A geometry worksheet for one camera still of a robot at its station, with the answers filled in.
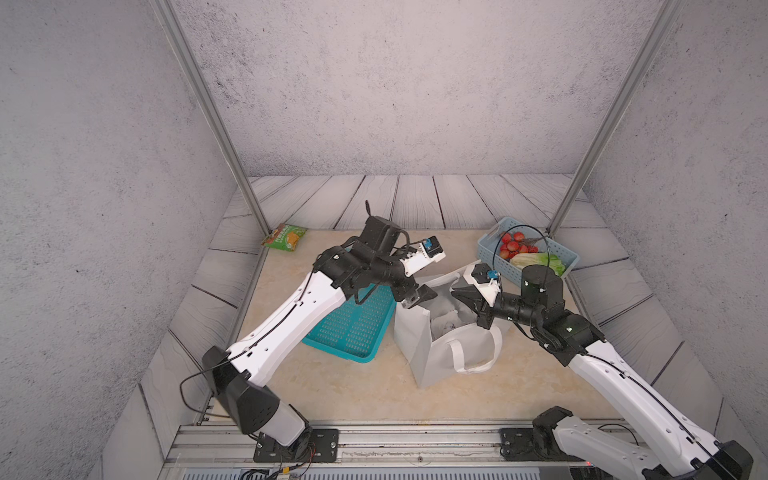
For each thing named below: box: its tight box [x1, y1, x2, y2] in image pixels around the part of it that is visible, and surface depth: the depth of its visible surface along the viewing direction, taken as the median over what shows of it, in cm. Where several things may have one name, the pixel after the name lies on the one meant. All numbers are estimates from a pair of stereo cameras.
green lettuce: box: [510, 252, 566, 276], surface depth 107 cm
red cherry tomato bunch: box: [499, 231, 539, 259], surface depth 113 cm
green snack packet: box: [261, 223, 308, 252], surface depth 117 cm
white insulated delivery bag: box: [394, 267, 503, 389], surface depth 71 cm
